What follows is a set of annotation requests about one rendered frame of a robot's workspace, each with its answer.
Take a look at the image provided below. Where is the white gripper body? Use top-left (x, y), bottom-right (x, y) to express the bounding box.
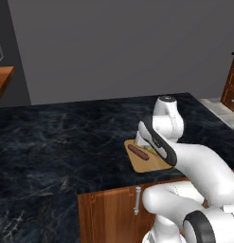
top-left (135, 131), bottom-right (151, 149)

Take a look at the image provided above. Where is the yellow cheese piece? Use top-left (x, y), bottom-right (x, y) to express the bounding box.
top-left (142, 144), bottom-right (154, 154)

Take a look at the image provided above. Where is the brown sausage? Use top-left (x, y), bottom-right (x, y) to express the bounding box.
top-left (127, 143), bottom-right (151, 161)

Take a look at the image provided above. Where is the wooden cutting board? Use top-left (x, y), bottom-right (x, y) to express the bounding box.
top-left (123, 139), bottom-right (173, 174)

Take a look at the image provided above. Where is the wooden cupboard door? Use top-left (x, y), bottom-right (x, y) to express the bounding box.
top-left (78, 178), bottom-right (209, 243)

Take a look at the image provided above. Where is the brown wooden shelf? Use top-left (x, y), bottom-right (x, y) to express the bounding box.
top-left (0, 65), bottom-right (15, 107)

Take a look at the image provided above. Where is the silver cupboard handle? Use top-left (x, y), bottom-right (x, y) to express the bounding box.
top-left (134, 186), bottom-right (142, 216)

